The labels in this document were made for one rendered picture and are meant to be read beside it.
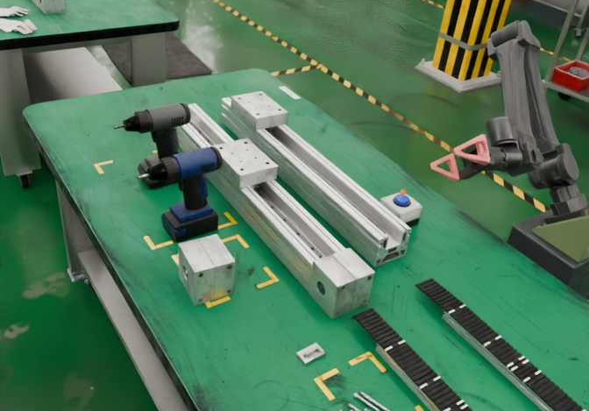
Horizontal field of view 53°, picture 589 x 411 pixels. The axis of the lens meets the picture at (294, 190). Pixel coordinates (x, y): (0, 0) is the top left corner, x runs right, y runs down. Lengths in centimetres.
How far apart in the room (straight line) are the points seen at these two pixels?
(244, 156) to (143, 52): 150
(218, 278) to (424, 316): 46
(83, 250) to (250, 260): 105
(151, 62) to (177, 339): 196
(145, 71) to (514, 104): 190
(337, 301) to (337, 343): 9
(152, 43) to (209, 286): 187
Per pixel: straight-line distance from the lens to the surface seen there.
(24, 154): 301
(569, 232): 166
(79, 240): 230
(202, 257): 126
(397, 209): 154
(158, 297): 131
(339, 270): 126
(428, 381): 119
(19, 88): 287
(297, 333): 125
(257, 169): 149
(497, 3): 460
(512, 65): 167
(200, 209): 144
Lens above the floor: 170
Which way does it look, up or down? 34 degrees down
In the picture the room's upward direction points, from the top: 7 degrees clockwise
